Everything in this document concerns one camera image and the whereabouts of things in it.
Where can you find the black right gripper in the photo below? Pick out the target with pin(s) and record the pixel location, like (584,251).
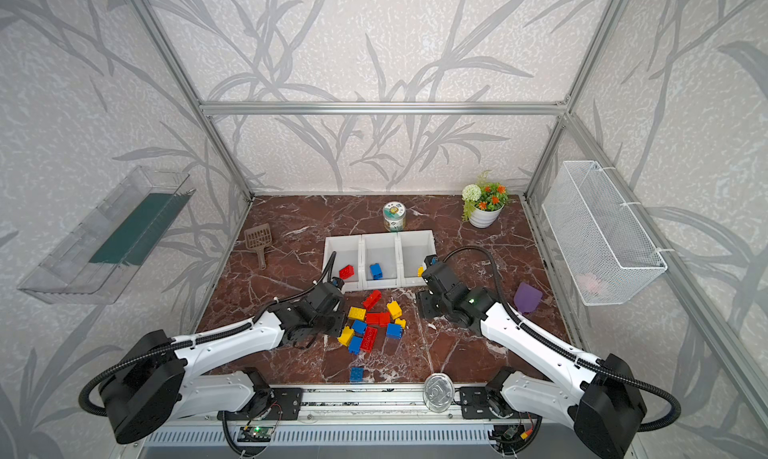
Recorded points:
(432,268)

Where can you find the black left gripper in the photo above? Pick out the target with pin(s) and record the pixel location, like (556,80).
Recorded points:
(332,285)

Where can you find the long red lego brick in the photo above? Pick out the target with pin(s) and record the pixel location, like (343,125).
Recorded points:
(368,339)
(372,299)

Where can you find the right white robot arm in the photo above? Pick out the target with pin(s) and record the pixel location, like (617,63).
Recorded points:
(600,399)

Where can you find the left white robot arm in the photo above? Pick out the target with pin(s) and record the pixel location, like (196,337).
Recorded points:
(166,378)

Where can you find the yellow lego brick top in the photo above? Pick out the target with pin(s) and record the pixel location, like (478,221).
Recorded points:
(357,314)

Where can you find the purple scoop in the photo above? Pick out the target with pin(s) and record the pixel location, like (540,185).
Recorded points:
(527,298)

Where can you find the left white bin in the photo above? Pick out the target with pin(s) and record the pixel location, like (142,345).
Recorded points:
(349,252)

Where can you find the white bin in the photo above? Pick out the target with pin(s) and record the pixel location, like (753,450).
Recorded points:
(414,247)
(349,252)
(380,249)

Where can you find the lone blue lego brick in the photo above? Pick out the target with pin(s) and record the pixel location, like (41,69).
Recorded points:
(356,374)

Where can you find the middle white bin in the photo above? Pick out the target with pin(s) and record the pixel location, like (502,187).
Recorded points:
(380,249)

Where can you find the right white bin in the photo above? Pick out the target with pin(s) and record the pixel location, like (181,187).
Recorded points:
(414,247)

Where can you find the clear glass jar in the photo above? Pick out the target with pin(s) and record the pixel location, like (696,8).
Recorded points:
(438,392)

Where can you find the brown litter scoop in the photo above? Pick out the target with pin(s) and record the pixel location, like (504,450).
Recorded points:
(256,240)

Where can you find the potted artificial flower plant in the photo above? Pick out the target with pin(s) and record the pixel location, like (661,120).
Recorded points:
(483,201)

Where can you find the white wire mesh basket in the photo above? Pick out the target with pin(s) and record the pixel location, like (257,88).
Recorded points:
(609,255)

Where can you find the clear plastic wall shelf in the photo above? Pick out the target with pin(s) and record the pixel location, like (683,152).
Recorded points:
(95,262)

